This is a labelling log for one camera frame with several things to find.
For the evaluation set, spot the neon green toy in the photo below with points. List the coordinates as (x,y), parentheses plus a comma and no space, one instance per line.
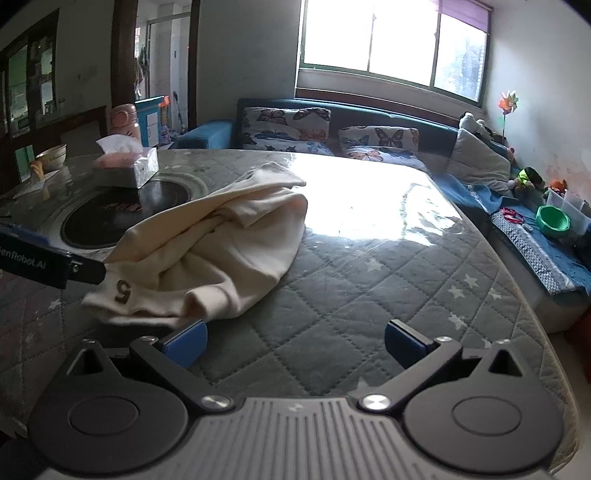
(526,176)

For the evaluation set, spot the white ceramic bowl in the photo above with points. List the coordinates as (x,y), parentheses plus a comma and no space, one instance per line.
(53,154)

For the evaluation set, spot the blue cardboard box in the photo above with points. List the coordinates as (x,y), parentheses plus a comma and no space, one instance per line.
(147,120)

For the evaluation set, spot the blue sofa cover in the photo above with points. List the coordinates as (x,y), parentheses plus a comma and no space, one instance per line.
(531,249)

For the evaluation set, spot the pink water bottle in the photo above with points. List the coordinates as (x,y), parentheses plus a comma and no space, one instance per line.
(124,120)

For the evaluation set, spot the white paper sheet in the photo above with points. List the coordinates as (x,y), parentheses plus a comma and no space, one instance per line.
(34,187)

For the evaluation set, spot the pink and white tissue box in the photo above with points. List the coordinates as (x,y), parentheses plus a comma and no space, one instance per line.
(134,168)

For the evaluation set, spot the purple window blind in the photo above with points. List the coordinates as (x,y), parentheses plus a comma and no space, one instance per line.
(466,11)

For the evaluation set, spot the colourful pinwheel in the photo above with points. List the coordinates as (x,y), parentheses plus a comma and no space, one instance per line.
(508,102)

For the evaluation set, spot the green plastic bowl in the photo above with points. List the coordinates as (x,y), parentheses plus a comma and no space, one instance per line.
(551,221)

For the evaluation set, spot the red scissors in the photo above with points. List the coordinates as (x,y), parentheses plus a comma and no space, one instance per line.
(512,215)

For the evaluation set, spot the green framed window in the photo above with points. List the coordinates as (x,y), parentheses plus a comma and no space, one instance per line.
(369,37)

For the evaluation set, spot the cream clothing with number print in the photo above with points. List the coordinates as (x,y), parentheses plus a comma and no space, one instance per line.
(207,258)

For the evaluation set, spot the dark wooden cabinet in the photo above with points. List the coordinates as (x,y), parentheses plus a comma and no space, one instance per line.
(27,32)

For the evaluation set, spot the grey cushion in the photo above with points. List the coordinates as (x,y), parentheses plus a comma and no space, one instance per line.
(475,161)

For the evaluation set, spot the dark wooden chair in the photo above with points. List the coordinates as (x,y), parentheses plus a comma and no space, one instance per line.
(78,136)

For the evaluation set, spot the clear plastic container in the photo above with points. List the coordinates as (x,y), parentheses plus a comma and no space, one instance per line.
(570,201)

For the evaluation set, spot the dark wooden door frame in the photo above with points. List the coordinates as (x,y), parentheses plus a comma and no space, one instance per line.
(122,55)

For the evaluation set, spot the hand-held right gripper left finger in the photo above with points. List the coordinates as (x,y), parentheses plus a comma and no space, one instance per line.
(187,341)

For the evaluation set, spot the white stuffed toy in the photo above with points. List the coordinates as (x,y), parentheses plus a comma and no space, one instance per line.
(468,122)

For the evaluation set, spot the blue sofa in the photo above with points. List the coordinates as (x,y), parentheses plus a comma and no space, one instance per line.
(360,115)

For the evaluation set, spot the black round cooktop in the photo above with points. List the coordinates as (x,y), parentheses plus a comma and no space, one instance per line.
(92,221)

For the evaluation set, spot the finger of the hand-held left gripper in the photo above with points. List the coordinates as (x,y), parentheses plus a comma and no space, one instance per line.
(18,232)
(87,272)

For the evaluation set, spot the orange toy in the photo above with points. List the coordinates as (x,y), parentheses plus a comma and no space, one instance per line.
(557,184)

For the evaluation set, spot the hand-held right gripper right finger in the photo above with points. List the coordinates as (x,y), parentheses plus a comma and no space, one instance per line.
(401,341)

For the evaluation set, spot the grey quilted table cover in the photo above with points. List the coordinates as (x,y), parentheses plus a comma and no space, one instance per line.
(346,300)

